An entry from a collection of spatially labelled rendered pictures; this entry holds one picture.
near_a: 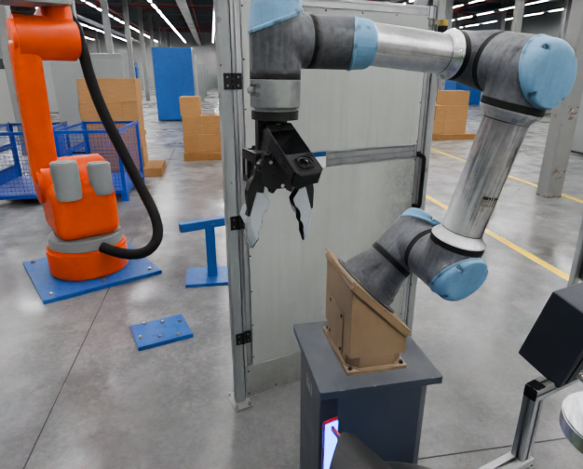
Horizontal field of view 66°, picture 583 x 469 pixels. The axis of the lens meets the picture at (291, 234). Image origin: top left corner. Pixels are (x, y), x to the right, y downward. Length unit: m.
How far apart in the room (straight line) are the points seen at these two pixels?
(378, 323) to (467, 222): 0.31
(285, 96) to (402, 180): 1.97
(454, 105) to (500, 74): 11.99
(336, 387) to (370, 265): 0.29
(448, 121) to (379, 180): 10.45
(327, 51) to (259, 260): 1.64
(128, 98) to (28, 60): 4.17
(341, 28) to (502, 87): 0.35
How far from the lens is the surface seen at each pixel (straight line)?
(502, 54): 0.95
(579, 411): 0.39
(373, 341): 1.12
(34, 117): 4.14
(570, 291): 1.12
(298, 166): 0.62
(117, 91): 8.15
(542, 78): 0.92
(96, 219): 4.09
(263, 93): 0.67
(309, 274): 2.42
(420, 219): 1.10
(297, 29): 0.68
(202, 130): 9.49
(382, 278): 1.09
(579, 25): 7.22
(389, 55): 0.90
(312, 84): 2.19
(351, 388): 1.11
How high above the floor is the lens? 1.69
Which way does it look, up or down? 20 degrees down
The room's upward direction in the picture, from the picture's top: straight up
